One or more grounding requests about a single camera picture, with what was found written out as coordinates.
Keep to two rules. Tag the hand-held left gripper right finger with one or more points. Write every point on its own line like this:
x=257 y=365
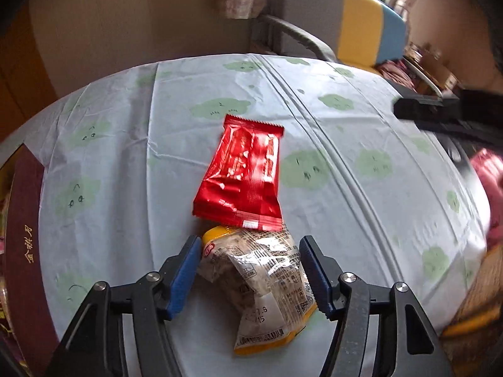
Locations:
x=316 y=275

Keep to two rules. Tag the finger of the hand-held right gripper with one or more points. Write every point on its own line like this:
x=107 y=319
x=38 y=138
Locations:
x=420 y=110

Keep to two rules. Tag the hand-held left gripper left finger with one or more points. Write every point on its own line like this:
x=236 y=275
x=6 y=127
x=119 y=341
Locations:
x=184 y=279

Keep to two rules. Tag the clear yellow-edged snack packet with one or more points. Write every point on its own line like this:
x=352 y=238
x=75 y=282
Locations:
x=267 y=275

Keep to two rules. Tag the gold-lined gift box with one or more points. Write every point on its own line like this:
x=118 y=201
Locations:
x=23 y=220

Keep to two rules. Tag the cardboard box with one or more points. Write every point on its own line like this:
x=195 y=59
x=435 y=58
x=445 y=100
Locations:
x=438 y=70

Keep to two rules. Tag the dark red patterned cloth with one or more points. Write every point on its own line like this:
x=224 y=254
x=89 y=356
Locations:
x=395 y=72

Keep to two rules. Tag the pink patterned cloth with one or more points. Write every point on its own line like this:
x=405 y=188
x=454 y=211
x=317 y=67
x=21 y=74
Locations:
x=489 y=188

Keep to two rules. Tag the light blue cloud-print tablecloth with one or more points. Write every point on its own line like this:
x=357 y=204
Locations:
x=118 y=188

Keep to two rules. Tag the long red snack packet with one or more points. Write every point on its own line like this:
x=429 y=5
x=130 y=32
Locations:
x=243 y=172

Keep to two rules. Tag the grey yellow blue armchair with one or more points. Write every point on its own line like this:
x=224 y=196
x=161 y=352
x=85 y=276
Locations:
x=314 y=8

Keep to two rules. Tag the brown woven stool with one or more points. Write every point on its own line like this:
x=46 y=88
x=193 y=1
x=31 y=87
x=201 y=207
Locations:
x=475 y=294

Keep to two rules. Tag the orange wooden wardrobe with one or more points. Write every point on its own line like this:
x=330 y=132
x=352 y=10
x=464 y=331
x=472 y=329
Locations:
x=19 y=78

